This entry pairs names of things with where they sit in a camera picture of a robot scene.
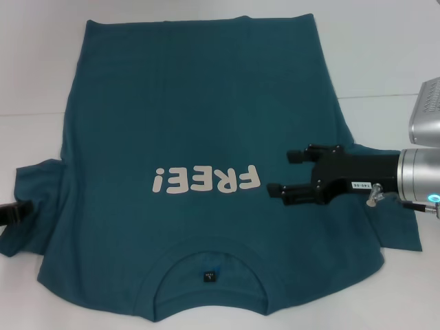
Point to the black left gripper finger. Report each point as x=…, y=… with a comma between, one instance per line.
x=13, y=212

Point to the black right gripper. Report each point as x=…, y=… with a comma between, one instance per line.
x=361, y=170

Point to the teal blue printed t-shirt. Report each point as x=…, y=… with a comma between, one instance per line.
x=213, y=103

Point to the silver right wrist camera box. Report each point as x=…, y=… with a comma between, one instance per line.
x=426, y=117

